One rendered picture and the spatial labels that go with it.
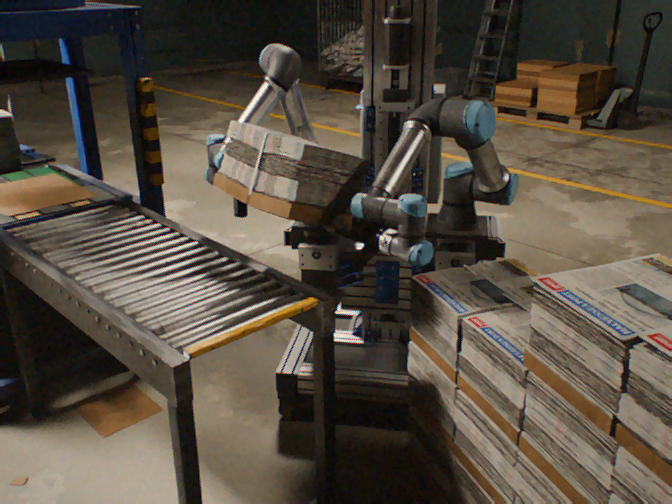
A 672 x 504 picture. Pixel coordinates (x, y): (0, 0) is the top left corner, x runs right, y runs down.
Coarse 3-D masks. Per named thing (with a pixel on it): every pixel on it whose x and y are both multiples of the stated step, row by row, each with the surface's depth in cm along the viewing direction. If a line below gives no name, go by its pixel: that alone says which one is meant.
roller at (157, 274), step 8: (200, 256) 236; (208, 256) 236; (216, 256) 238; (176, 264) 229; (184, 264) 230; (192, 264) 232; (200, 264) 233; (152, 272) 224; (160, 272) 225; (168, 272) 226; (128, 280) 219; (136, 280) 219; (144, 280) 221; (152, 280) 222; (104, 288) 214; (112, 288) 214; (120, 288) 216; (128, 288) 217; (104, 296) 212
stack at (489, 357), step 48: (432, 288) 204; (480, 288) 204; (528, 288) 203; (432, 336) 207; (480, 336) 180; (528, 336) 178; (432, 384) 211; (480, 384) 184; (528, 384) 164; (432, 432) 218; (480, 432) 187; (528, 432) 167; (576, 432) 150; (528, 480) 169; (576, 480) 153; (624, 480) 139
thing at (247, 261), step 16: (128, 208) 284; (144, 208) 282; (176, 224) 265; (192, 240) 251; (208, 240) 249; (224, 256) 238; (240, 256) 235; (256, 272) 225; (272, 272) 223; (304, 288) 212; (320, 304) 204; (304, 320) 212; (320, 320) 206
